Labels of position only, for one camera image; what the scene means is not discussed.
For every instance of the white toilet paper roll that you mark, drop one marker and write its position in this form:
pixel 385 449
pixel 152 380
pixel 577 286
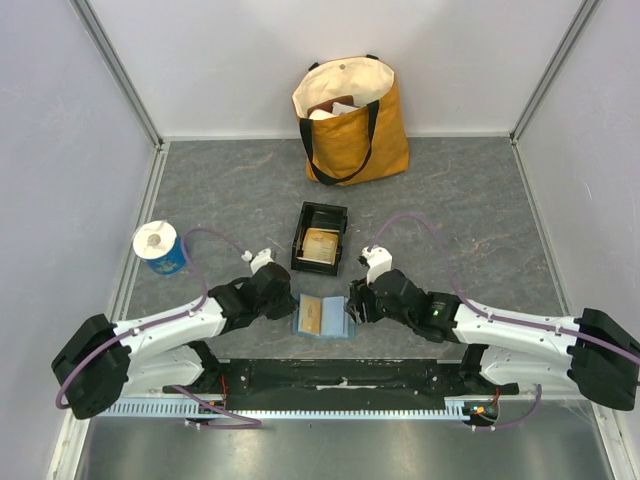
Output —
pixel 154 240

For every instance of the teal leather card holder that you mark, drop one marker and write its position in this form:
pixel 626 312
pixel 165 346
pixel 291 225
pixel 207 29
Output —
pixel 336 323

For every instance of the blue slotted cable duct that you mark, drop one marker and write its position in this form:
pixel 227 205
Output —
pixel 182 407

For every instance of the white items in bag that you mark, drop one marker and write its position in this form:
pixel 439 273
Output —
pixel 330 110

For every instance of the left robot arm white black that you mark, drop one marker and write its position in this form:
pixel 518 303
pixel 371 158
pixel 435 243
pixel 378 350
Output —
pixel 104 361

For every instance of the orange tote bag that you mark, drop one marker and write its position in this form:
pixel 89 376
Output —
pixel 364 145

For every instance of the blue patterned cup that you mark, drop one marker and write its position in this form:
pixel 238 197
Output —
pixel 170 262

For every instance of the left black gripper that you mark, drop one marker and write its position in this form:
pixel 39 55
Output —
pixel 288 306

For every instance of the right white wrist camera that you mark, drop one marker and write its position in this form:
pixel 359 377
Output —
pixel 377 260

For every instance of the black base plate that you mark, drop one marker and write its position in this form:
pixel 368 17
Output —
pixel 336 384

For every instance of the black plastic tray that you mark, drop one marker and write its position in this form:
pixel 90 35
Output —
pixel 323 216

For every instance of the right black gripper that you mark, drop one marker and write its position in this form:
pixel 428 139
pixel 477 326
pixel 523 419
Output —
pixel 360 301

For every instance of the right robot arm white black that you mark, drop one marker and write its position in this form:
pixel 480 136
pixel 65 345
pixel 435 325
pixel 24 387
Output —
pixel 591 354

